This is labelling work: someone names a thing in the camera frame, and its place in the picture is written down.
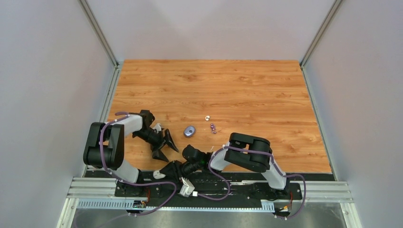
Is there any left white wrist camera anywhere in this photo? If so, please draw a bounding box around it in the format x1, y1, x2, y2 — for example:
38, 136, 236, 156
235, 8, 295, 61
152, 123, 164, 133

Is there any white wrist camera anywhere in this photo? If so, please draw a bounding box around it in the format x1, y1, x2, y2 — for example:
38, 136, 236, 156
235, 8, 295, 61
152, 123, 164, 133
179, 177, 198, 197

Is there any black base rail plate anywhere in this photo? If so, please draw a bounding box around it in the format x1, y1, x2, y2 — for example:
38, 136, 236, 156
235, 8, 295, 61
85, 170, 336, 209

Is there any blue-grey earbud case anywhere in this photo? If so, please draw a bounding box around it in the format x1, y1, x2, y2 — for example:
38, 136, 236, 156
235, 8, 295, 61
183, 125, 196, 138

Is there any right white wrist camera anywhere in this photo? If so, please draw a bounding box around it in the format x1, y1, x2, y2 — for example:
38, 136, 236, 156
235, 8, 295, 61
179, 177, 198, 197

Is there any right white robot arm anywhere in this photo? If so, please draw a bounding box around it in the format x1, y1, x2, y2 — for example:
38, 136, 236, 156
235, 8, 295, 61
153, 133, 290, 199

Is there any left aluminium frame post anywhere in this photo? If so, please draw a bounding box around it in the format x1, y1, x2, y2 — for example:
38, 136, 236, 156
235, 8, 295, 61
78, 0, 122, 79

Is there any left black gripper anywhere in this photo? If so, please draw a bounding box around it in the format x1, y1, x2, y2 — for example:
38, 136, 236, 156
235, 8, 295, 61
133, 128, 179, 162

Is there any white earbud charging case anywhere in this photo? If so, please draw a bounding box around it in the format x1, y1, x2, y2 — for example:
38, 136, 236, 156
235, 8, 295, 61
153, 170, 166, 180

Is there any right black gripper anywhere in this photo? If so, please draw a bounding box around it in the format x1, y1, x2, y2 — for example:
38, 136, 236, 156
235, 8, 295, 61
162, 159, 203, 184

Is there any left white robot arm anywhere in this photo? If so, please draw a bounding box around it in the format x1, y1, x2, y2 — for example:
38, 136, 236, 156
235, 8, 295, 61
83, 110, 179, 196

